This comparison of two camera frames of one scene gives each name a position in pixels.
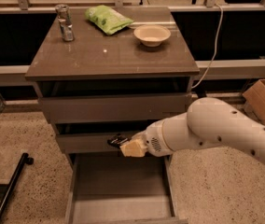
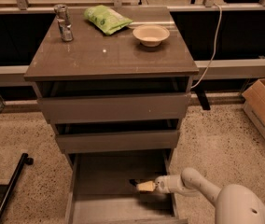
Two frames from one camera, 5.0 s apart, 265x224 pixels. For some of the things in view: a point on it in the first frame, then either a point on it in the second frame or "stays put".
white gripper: x=151 y=139 to x=162 y=185
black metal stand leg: x=24 y=161 stays put
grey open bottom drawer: x=110 y=189 stays put
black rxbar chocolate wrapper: x=118 y=140 to x=133 y=182
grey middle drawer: x=86 y=143 stays put
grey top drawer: x=114 y=108 stays put
